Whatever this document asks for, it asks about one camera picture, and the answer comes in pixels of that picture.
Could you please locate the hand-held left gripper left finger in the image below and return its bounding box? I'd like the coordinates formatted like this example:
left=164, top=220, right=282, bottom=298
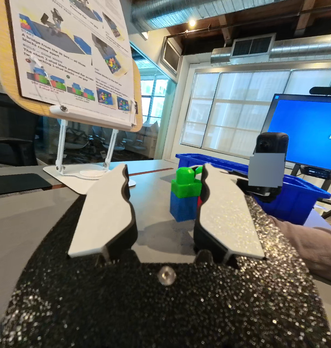
left=68, top=164, right=139, bottom=263

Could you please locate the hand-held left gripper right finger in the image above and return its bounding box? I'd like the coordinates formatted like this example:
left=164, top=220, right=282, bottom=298
left=194, top=163, right=265, bottom=265

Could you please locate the blue mega block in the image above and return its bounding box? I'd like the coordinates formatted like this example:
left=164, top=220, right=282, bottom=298
left=169, top=190, right=201, bottom=222

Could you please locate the green mega block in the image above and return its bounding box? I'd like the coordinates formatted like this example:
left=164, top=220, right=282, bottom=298
left=171, top=166, right=205, bottom=198

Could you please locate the blue plastic bin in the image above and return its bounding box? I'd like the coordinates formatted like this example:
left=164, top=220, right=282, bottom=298
left=176, top=153, right=331, bottom=225

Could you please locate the person's right forearm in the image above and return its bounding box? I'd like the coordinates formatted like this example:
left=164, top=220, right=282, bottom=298
left=269, top=216, right=331, bottom=282

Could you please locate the blue display screen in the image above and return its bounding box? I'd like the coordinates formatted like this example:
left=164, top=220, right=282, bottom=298
left=259, top=94, right=331, bottom=173

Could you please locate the black display stand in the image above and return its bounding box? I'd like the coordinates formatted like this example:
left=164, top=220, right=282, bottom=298
left=290, top=164, right=331, bottom=220

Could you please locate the large grid window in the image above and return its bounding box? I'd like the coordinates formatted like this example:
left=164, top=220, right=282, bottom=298
left=180, top=68, right=331, bottom=158

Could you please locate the cardboard box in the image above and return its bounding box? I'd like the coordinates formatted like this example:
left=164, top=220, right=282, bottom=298
left=147, top=121, right=160, bottom=158

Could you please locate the metal air vent grille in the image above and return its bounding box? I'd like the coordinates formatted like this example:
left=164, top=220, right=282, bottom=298
left=230, top=33, right=276, bottom=59

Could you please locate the black office chair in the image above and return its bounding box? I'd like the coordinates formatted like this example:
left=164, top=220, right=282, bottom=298
left=0, top=90, right=39, bottom=167

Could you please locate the instruction board stand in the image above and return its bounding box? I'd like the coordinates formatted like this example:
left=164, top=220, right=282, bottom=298
left=0, top=0, right=143, bottom=195

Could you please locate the black table cable cover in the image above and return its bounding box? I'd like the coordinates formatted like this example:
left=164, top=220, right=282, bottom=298
left=0, top=173, right=53, bottom=196

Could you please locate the silver ventilation duct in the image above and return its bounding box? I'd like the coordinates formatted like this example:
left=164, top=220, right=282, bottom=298
left=130, top=0, right=226, bottom=33
left=210, top=41, right=331, bottom=64

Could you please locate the framed wall vent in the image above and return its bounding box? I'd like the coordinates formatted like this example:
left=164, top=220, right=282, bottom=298
left=161, top=41, right=181, bottom=74

